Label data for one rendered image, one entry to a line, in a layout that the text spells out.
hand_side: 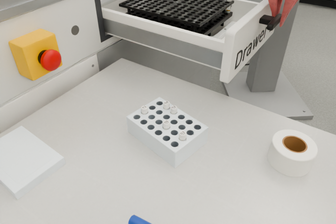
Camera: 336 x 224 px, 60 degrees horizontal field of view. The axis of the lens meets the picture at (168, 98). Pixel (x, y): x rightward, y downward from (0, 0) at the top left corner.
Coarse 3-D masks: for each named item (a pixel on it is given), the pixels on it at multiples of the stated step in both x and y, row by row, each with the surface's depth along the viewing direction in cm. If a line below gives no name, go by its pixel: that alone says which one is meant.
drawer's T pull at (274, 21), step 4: (264, 16) 61; (268, 16) 61; (272, 16) 61; (276, 16) 60; (280, 16) 61; (260, 20) 60; (264, 20) 60; (268, 20) 59; (272, 20) 59; (276, 20) 59; (268, 24) 58; (272, 24) 57; (276, 24) 59; (268, 28) 58; (272, 28) 58
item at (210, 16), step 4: (232, 0) 72; (220, 4) 70; (224, 4) 71; (228, 4) 70; (216, 8) 68; (220, 8) 67; (224, 8) 68; (208, 12) 65; (212, 12) 67; (216, 12) 65; (204, 16) 64; (208, 16) 64; (212, 16) 64; (196, 20) 62; (200, 20) 63; (204, 20) 62; (208, 20) 63; (192, 24) 61; (196, 24) 61; (200, 24) 61
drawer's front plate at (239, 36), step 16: (256, 16) 58; (240, 32) 53; (256, 32) 62; (272, 32) 75; (224, 48) 53; (240, 48) 56; (256, 48) 67; (224, 64) 55; (240, 64) 60; (224, 80) 57
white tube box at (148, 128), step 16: (160, 112) 55; (128, 128) 54; (144, 128) 50; (160, 128) 50; (176, 128) 50; (192, 128) 50; (144, 144) 52; (160, 144) 48; (176, 144) 48; (192, 144) 49; (176, 160) 47
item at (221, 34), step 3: (231, 21) 75; (228, 24) 73; (231, 24) 73; (225, 27) 72; (228, 27) 72; (222, 30) 70; (225, 30) 70; (216, 33) 69; (219, 33) 69; (222, 33) 69; (213, 36) 68; (216, 36) 68; (219, 36) 68; (222, 36) 69
